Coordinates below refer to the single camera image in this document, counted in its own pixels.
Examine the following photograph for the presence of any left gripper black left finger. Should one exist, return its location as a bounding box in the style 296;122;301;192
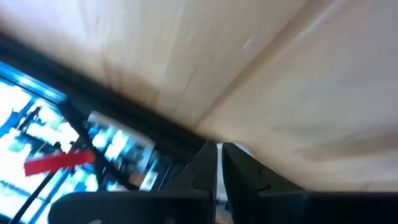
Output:
48;141;218;224

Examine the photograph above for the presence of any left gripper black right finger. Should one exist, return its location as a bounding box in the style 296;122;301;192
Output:
222;142;398;224

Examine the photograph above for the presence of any red strap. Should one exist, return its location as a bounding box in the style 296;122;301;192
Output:
24;149;96;177

